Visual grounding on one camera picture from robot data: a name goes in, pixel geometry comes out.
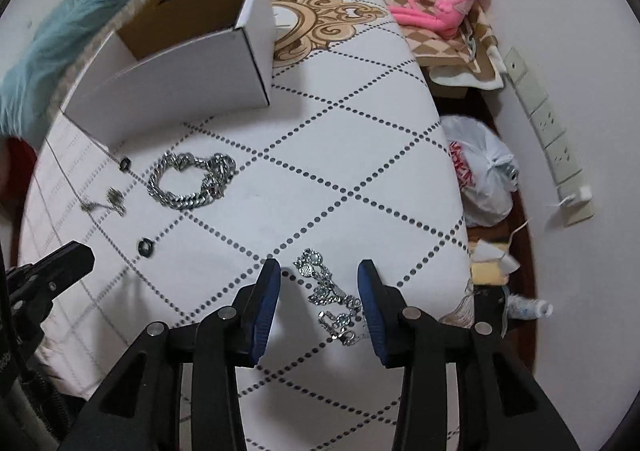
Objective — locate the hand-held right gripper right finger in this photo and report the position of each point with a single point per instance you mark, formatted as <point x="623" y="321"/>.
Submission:
<point x="372" y="313"/>

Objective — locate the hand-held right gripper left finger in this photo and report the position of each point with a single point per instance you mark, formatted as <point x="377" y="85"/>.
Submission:
<point x="265" y="313"/>

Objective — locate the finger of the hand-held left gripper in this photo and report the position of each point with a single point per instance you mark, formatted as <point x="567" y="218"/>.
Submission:
<point x="65" y="261"/>

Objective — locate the white cardboard box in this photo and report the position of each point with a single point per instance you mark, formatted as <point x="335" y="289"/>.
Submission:
<point x="175" y="96"/>

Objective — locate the red cloth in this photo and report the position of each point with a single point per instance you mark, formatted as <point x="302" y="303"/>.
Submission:
<point x="15" y="171"/>

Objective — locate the yellow sponge block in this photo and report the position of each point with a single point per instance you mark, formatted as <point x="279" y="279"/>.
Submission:
<point x="487" y="273"/>

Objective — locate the white paper scrap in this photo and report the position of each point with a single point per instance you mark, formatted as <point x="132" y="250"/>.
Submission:
<point x="492" y="251"/>

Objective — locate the white plastic bottle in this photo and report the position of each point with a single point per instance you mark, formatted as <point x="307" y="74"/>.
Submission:
<point x="525" y="307"/>

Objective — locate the white plastic bag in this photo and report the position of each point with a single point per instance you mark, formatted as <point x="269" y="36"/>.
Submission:
<point x="480" y="151"/>

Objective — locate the white charger plug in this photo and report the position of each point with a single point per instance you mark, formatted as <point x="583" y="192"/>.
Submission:
<point x="580" y="194"/>

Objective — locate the teal fluffy cushion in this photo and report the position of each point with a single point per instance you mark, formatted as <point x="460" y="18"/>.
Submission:
<point x="75" y="16"/>

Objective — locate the brown checkered cushion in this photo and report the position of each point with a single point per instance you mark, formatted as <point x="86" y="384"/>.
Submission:
<point x="440" y="51"/>

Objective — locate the row of beige wall sockets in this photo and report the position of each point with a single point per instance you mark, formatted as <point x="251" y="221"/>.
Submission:
<point x="550" y="121"/>

